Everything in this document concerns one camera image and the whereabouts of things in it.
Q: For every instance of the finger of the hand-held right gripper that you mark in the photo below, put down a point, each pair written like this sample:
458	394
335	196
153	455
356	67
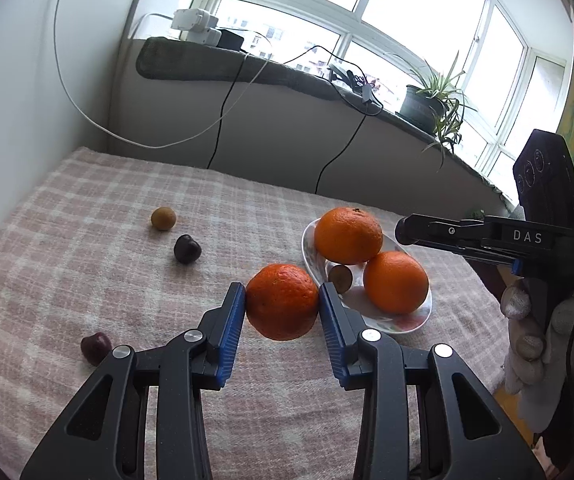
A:
467	252
442	230

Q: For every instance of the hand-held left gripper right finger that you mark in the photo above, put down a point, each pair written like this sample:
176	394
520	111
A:
333	335

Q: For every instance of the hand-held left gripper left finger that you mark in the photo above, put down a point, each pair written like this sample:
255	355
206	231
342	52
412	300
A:
231	332

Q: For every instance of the dark red cherry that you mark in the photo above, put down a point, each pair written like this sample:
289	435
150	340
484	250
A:
187	249
95	348
339	279

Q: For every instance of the medium mandarin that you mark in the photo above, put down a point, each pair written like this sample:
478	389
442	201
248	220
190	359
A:
282	302

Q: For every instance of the large smooth orange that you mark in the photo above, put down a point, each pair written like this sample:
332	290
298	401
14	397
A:
396	282

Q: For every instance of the floral white plate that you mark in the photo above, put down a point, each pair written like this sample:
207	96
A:
402	323

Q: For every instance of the large orange with green stem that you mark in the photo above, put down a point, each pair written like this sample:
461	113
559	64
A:
348	237

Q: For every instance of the small brown kiwi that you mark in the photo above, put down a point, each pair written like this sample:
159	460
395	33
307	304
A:
163	219

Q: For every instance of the person's right hand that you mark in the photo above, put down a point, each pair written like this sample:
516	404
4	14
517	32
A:
532	375

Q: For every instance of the green printed bag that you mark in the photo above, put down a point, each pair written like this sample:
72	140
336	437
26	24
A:
476	214

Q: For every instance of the potted spider plant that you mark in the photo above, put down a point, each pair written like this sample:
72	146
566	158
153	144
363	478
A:
424	105

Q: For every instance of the pink plaid blanket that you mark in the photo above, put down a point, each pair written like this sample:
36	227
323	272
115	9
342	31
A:
117	260

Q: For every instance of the grey windowsill cover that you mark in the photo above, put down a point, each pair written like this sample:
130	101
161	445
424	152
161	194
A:
192	62

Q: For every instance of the black power adapter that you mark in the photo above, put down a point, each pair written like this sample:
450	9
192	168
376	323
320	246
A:
230	40

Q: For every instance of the white power adapter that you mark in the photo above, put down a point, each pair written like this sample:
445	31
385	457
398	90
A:
202	36

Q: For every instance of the white power adapters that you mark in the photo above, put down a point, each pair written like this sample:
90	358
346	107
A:
192	19

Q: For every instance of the white cabinet panel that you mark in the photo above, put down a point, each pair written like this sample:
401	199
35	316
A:
27	85

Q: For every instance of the white window frame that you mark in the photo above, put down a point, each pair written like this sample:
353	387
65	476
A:
352	17

